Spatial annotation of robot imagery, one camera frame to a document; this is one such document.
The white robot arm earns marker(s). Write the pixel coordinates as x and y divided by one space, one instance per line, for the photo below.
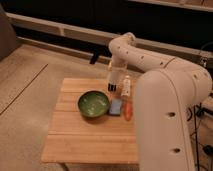
161 96

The dark eraser block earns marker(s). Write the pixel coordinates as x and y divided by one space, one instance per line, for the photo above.
112 87

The green ceramic bowl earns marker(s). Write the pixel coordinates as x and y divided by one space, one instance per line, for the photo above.
93 104

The white bottle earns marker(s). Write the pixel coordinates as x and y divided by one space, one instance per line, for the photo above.
126 86

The blue sponge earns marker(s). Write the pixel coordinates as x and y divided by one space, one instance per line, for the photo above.
115 107

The orange carrot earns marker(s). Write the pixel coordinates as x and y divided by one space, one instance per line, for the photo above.
128 110

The wooden table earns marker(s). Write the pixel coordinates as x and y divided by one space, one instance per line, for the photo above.
74 139

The grey cabinet corner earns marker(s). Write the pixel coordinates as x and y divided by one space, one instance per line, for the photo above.
8 39

